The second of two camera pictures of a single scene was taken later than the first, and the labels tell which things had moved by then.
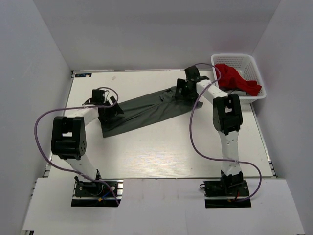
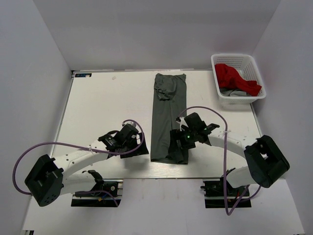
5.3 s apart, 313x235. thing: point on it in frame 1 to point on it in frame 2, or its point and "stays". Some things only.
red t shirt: (229, 77) stays
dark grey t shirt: (159, 106) to (169, 103)
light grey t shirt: (239, 93) stays
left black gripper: (104, 120) to (140, 136)
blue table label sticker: (83, 75) stays
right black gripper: (181, 83) to (176, 135)
